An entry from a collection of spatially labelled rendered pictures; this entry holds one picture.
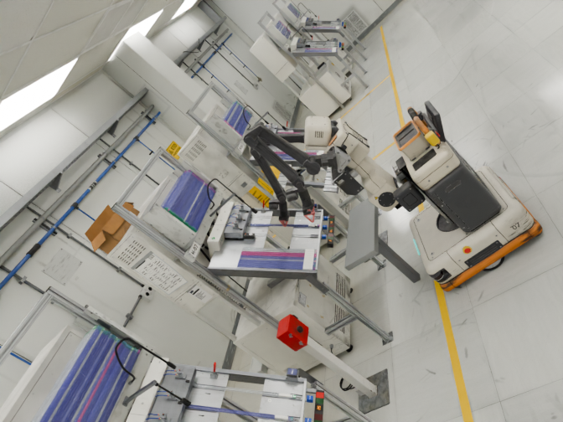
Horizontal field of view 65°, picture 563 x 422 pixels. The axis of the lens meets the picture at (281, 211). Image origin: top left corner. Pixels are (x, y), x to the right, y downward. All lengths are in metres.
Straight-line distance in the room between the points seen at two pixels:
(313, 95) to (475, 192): 5.17
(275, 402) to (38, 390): 1.03
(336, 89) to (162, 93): 2.82
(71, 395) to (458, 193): 2.12
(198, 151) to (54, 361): 2.39
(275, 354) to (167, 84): 3.92
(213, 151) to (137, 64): 2.40
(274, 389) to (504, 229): 1.55
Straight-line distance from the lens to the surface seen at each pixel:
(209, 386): 2.30
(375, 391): 3.01
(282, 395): 2.25
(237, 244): 3.09
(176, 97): 6.16
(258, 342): 3.36
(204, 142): 4.10
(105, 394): 2.19
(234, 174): 4.18
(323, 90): 7.49
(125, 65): 6.28
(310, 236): 3.08
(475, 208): 2.72
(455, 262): 2.85
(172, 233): 2.96
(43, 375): 2.33
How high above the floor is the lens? 1.98
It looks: 18 degrees down
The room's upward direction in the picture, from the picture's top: 50 degrees counter-clockwise
